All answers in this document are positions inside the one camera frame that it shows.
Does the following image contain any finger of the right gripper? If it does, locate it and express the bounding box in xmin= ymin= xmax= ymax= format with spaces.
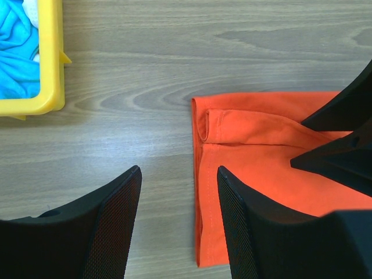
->
xmin=301 ymin=63 xmax=371 ymax=131
xmin=291 ymin=124 xmax=371 ymax=196

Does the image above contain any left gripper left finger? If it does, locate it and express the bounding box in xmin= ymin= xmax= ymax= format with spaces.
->
xmin=1 ymin=166 xmax=142 ymax=278

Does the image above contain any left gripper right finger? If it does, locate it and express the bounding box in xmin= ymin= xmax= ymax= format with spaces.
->
xmin=217 ymin=166 xmax=371 ymax=278

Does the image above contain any orange t shirt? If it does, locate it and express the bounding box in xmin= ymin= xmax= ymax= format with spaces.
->
xmin=191 ymin=91 xmax=371 ymax=267

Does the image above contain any yellow plastic bin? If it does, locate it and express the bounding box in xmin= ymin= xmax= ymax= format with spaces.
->
xmin=1 ymin=1 xmax=71 ymax=120

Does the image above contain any light blue t shirt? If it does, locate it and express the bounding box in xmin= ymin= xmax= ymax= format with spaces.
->
xmin=1 ymin=1 xmax=40 ymax=99

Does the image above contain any white t shirt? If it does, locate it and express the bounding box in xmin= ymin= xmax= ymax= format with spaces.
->
xmin=22 ymin=0 xmax=40 ymax=63

